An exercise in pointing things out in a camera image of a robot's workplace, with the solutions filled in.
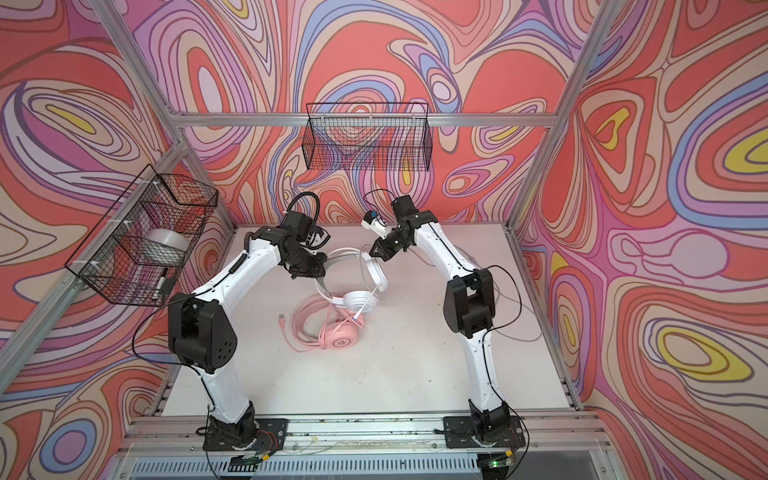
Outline black wire basket back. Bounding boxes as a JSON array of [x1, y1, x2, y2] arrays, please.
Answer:
[[301, 101, 433, 172]]

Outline black wire basket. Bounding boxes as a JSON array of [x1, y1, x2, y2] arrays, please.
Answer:
[[301, 101, 433, 172], [65, 166, 218, 307]]

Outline black wire basket left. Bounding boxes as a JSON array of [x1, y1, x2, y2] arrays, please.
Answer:
[[65, 166, 218, 307]]

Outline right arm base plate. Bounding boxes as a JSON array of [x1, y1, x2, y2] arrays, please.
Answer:
[[434, 416, 527, 452]]

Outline silver tape roll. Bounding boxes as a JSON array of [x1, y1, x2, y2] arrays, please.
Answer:
[[140, 228, 190, 266]]

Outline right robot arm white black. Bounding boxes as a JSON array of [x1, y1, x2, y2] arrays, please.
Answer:
[[361, 214, 511, 437]]

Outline aluminium front rail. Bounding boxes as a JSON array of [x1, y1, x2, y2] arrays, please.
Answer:
[[119, 410, 615, 455]]

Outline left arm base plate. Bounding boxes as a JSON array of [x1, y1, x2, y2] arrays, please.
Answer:
[[203, 416, 288, 454]]

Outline black marker pen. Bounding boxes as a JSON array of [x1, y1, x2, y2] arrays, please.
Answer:
[[153, 268, 173, 301]]

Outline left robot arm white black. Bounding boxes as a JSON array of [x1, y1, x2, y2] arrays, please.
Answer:
[[168, 227, 327, 424]]

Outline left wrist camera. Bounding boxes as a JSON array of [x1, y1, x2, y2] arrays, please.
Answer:
[[281, 191, 321, 249]]

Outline pink cat-ear headphones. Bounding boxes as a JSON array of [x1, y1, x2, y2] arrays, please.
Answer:
[[278, 295, 365, 353]]

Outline white headphones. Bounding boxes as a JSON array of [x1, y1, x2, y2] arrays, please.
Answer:
[[315, 247, 389, 320]]

